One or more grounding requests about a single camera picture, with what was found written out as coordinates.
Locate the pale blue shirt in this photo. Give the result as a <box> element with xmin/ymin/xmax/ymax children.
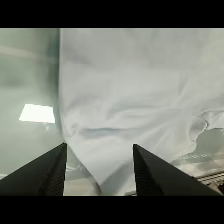
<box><xmin>53</xmin><ymin>28</ymin><xmax>224</xmax><ymax>197</ymax></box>

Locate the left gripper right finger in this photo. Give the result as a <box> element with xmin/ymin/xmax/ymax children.
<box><xmin>132</xmin><ymin>143</ymin><xmax>224</xmax><ymax>197</ymax></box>

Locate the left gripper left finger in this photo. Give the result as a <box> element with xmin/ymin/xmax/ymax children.
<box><xmin>0</xmin><ymin>141</ymin><xmax>68</xmax><ymax>197</ymax></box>

